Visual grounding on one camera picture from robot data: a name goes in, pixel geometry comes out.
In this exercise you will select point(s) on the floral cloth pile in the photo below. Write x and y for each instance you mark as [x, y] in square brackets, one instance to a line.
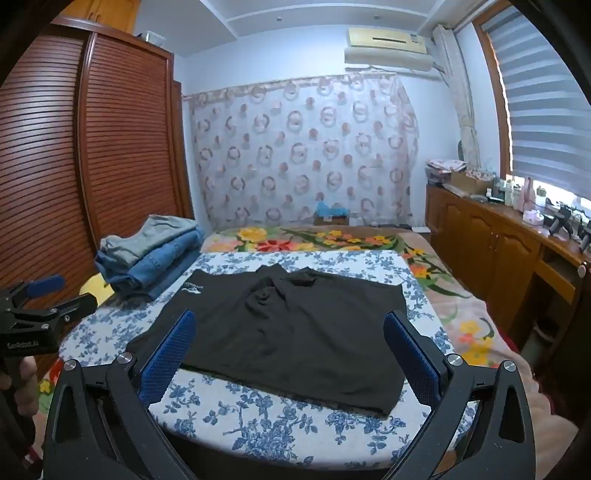
[443, 168]

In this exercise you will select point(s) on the tied beige curtain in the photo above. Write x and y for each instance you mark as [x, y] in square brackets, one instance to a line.
[459, 101]

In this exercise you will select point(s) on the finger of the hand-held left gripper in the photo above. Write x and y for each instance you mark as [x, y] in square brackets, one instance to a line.
[74, 306]
[46, 283]

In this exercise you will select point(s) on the dark round object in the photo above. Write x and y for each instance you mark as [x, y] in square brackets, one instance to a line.
[462, 151]

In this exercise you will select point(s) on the wooden slatted wardrobe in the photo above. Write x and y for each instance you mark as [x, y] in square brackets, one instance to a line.
[69, 161]

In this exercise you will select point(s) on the yellow object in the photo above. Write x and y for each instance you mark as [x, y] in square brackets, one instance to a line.
[91, 287]

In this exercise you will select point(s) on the cream air conditioner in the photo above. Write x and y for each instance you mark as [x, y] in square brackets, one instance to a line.
[392, 50]

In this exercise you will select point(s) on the flat black object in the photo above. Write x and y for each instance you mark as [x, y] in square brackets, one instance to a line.
[395, 225]

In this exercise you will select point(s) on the black mini tripod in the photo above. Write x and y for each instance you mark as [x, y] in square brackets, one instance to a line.
[563, 219]

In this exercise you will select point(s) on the small cardboard box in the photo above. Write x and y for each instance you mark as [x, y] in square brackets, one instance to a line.
[330, 220]

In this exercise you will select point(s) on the wooden overhead cabinet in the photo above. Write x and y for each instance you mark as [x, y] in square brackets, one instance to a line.
[111, 11]

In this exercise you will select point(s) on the person's left hand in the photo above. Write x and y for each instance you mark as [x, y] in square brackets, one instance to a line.
[24, 385]

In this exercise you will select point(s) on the wooden sideboard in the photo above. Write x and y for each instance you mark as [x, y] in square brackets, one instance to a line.
[489, 244]

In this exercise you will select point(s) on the blue cloth bundle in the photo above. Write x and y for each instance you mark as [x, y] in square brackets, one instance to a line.
[332, 210]

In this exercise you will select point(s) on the pink bottle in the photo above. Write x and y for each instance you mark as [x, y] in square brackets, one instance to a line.
[527, 194]

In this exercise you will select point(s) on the black pants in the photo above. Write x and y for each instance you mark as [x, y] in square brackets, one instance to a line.
[286, 332]

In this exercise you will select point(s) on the grey folded pants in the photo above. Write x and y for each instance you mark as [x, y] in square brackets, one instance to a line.
[147, 235]

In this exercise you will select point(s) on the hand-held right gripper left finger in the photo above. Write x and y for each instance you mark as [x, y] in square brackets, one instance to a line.
[167, 360]

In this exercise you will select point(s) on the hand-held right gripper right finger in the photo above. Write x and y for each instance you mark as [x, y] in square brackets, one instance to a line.
[411, 360]

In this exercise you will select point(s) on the white box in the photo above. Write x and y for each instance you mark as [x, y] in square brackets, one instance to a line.
[152, 38]

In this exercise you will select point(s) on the blue folded jeans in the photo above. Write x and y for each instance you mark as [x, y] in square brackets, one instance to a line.
[152, 272]

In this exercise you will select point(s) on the colourful floral blanket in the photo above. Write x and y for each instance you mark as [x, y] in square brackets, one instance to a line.
[323, 237]

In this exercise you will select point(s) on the striped window blind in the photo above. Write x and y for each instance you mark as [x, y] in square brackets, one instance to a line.
[540, 101]

